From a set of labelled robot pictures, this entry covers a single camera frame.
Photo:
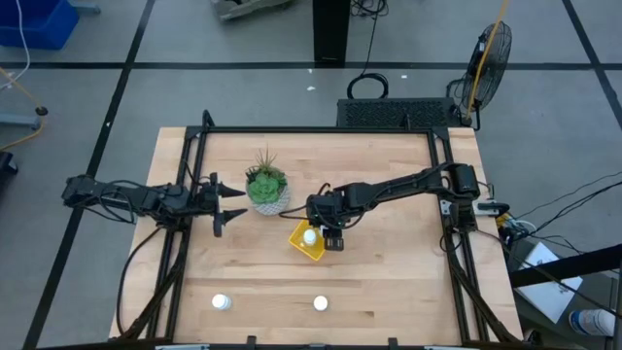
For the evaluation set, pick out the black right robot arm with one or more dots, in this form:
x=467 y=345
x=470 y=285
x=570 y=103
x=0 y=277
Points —
x=389 y=187

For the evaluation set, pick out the black floor fan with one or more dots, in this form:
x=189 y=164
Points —
x=500 y=58

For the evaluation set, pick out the blue plastic bin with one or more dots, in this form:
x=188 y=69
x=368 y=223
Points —
x=39 y=22

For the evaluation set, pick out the black perforated computer case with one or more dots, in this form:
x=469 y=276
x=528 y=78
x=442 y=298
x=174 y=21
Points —
x=389 y=113

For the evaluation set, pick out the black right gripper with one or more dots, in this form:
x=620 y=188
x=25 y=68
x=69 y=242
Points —
x=325 y=210

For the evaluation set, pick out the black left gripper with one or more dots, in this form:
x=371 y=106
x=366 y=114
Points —
x=209 y=201

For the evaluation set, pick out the white flat box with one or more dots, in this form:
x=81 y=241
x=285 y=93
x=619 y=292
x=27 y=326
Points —
x=549 y=291

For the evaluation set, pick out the black metal table frame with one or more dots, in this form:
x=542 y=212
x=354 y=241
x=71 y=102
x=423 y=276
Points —
x=316 y=129

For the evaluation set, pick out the yellow plastic basket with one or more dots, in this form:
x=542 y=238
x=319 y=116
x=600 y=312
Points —
x=299 y=241

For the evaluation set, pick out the black upright post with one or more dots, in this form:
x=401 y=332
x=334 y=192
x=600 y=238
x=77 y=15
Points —
x=331 y=29

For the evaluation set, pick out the grey metal floor stand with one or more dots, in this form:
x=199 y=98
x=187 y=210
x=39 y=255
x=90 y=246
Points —
x=19 y=120

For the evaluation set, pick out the white labelled bottle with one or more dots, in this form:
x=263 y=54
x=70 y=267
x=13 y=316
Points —
x=593 y=322

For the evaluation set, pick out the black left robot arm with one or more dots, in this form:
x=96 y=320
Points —
x=146 y=199

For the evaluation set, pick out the green succulent plant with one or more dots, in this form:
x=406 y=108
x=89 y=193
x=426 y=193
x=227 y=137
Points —
x=265 y=188

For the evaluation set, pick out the grey equipment piece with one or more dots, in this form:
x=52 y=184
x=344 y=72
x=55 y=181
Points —
x=243 y=9

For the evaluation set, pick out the black metal beam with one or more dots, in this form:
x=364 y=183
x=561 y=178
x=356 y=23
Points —
x=559 y=267

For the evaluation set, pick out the triangle-patterned plant pot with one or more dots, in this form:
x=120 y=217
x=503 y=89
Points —
x=277 y=208

